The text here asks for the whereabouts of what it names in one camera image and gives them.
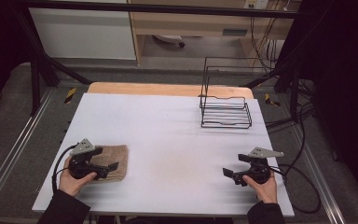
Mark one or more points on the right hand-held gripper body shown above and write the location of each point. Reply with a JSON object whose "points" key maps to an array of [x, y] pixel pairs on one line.
{"points": [[258, 169]]}

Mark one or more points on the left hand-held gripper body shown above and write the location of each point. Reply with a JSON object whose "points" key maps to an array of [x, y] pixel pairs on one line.
{"points": [[81, 167]]}

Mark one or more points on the brown towel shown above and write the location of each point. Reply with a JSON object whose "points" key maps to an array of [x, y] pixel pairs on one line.
{"points": [[115, 161]]}

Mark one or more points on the person's left hand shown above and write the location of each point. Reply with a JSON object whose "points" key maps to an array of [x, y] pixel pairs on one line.
{"points": [[71, 183]]}

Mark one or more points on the person's right hand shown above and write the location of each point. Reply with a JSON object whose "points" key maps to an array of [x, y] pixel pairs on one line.
{"points": [[265, 191]]}

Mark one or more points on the yellow black tape marker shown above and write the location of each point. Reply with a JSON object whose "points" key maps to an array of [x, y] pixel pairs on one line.
{"points": [[271, 100], [70, 95]]}

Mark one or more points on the white cabinet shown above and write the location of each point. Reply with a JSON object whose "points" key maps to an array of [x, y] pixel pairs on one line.
{"points": [[84, 31]]}

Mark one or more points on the office chair base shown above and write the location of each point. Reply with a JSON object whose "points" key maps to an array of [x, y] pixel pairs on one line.
{"points": [[171, 39]]}

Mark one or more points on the light wooden desk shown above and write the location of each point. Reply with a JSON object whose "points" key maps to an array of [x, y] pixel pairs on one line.
{"points": [[199, 23]]}

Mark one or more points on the white power strip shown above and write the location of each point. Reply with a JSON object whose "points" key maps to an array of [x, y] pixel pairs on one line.
{"points": [[256, 3]]}

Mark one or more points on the aluminium floor rail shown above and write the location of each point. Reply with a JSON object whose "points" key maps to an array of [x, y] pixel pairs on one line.
{"points": [[318, 174], [12, 146]]}

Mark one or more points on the black metal frame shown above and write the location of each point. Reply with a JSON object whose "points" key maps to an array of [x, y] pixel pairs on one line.
{"points": [[37, 59]]}

